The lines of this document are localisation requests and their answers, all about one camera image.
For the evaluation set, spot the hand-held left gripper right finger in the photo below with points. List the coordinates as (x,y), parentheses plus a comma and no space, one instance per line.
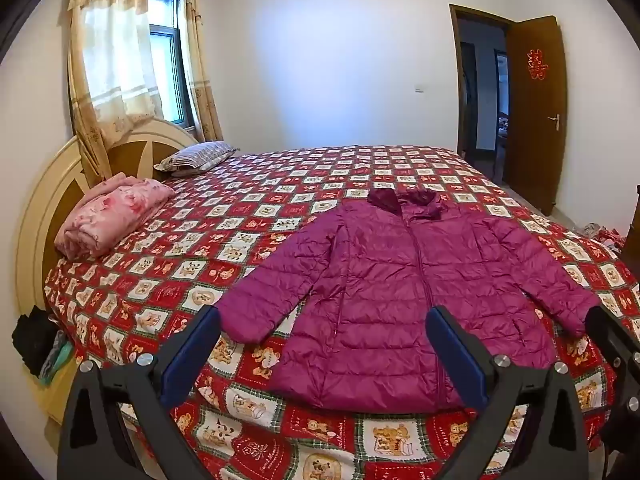
(462,360)

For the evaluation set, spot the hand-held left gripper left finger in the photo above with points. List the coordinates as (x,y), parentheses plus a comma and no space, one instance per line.
(189,360)

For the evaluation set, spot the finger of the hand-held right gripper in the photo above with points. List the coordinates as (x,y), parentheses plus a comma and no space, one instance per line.
(612,330)

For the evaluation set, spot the magenta puffer jacket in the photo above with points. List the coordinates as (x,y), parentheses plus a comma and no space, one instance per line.
(390,300)

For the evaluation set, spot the pile of patterned clothes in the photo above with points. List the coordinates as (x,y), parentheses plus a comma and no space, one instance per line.
(600,234)

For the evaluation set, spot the brown wooden cabinet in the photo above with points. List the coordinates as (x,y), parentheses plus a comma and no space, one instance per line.
(632,230)

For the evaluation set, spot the yellow nightstand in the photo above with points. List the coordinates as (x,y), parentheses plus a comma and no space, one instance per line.
(62,395)

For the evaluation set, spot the teal cloth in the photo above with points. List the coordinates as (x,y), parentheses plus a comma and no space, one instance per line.
(56,362)

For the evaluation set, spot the black clothing pile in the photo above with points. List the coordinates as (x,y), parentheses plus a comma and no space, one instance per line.
(32,340)

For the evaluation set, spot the folded pink floral blanket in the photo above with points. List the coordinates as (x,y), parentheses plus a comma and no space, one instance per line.
(110,215)

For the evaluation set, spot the red checkered bear-print bedspread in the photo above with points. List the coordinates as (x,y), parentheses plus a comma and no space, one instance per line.
(250,200)

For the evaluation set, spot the brown wooden door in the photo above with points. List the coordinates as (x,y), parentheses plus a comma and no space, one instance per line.
(535,150)

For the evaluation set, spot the striped pillow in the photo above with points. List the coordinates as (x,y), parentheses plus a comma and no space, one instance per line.
(200,157)

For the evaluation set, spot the cream and wood headboard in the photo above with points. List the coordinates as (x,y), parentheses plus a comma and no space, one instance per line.
(35,210)

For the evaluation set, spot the red paper door decoration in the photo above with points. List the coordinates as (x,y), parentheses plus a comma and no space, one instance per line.
(536,64)

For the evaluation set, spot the narrow beige floral curtain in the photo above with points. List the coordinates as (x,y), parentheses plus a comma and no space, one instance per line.
(200,60)

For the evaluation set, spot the window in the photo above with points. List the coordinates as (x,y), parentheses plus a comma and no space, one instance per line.
(167,60)

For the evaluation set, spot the wide beige floral curtain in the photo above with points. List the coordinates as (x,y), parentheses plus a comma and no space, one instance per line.
(110,60)

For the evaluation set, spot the brown door frame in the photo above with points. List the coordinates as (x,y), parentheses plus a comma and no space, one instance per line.
(454,85)

